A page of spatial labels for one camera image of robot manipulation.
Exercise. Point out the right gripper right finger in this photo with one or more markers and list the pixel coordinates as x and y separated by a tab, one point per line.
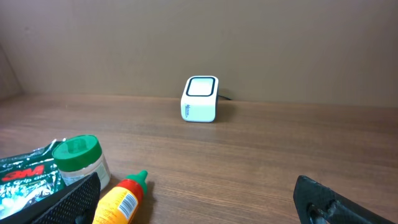
316	203

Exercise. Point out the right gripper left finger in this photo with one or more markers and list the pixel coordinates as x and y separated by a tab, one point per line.
76	203

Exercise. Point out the red sauce bottle yellow label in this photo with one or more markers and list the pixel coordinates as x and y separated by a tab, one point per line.
120	204

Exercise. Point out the green lid jar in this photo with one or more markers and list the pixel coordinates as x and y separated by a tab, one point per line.
79	157

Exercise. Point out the green 3M gloves packet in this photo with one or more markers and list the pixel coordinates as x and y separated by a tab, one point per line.
28	178

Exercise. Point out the white barcode scanner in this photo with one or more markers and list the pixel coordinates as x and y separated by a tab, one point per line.
200	99

